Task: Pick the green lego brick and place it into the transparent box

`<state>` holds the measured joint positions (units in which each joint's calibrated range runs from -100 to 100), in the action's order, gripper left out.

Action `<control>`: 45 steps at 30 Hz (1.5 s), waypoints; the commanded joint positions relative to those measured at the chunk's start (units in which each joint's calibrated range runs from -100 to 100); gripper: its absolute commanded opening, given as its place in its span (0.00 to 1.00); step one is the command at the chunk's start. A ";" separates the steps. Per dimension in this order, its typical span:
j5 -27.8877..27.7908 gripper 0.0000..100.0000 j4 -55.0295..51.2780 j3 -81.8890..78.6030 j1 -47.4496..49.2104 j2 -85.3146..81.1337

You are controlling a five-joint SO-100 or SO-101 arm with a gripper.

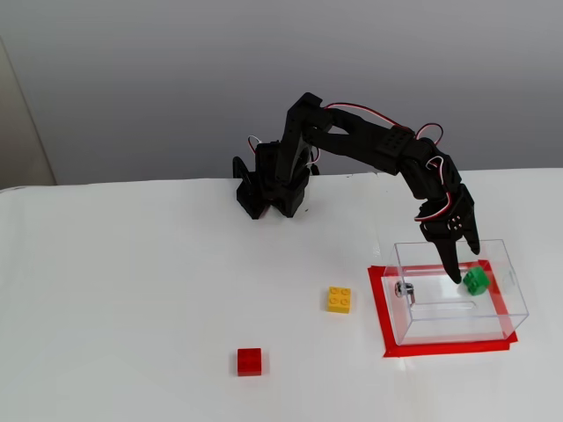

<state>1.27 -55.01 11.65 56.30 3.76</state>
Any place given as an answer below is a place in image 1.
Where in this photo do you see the red lego brick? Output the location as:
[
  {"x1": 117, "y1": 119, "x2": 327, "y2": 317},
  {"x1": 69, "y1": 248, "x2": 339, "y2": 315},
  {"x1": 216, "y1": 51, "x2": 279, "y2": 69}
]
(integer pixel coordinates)
[{"x1": 236, "y1": 347, "x2": 263, "y2": 377}]

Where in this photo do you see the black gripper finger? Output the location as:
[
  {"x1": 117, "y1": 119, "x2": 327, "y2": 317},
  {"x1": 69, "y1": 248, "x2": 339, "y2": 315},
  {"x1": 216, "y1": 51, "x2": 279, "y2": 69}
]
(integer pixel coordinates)
[
  {"x1": 464, "y1": 209, "x2": 481, "y2": 257},
  {"x1": 420, "y1": 212, "x2": 468, "y2": 285}
]

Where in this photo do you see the yellow lego brick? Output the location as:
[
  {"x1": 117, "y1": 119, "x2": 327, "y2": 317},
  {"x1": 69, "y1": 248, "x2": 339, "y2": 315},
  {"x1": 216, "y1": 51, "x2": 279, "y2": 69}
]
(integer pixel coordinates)
[{"x1": 326, "y1": 286, "x2": 353, "y2": 315}]

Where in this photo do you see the red tape frame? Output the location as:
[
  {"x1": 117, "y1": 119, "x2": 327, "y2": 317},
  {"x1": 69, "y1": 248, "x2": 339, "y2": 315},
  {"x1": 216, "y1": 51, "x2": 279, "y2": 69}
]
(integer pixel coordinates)
[{"x1": 367, "y1": 258, "x2": 519, "y2": 360}]

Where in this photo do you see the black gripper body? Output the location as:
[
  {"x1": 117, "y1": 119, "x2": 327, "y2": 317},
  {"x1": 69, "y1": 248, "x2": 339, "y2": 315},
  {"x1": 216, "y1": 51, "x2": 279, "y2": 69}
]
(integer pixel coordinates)
[{"x1": 419, "y1": 183, "x2": 477, "y2": 228}]

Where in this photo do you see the beige board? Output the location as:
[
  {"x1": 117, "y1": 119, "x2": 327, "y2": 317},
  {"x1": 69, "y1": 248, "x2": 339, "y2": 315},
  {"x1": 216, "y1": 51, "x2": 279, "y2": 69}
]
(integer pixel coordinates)
[{"x1": 0, "y1": 37, "x2": 57, "y2": 191}]

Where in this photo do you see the green lego brick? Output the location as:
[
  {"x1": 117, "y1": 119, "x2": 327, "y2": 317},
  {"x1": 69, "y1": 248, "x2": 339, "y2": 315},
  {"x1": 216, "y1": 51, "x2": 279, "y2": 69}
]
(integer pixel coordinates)
[{"x1": 461, "y1": 266, "x2": 492, "y2": 296}]

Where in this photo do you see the transparent plastic box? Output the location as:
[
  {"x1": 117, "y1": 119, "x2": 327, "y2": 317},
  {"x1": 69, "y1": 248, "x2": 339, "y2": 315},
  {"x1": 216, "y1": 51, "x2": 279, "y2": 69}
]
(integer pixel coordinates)
[{"x1": 383, "y1": 238, "x2": 530, "y2": 347}]

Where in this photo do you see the red white servo cable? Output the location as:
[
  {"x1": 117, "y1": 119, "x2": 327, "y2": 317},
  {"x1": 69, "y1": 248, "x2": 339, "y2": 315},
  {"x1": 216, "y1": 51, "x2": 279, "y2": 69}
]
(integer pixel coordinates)
[
  {"x1": 323, "y1": 102, "x2": 402, "y2": 129},
  {"x1": 413, "y1": 122, "x2": 455, "y2": 223}
]

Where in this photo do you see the silver cam lock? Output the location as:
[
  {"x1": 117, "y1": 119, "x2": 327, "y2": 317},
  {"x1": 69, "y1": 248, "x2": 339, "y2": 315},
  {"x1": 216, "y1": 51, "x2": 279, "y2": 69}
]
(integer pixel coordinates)
[{"x1": 394, "y1": 280, "x2": 417, "y2": 305}]

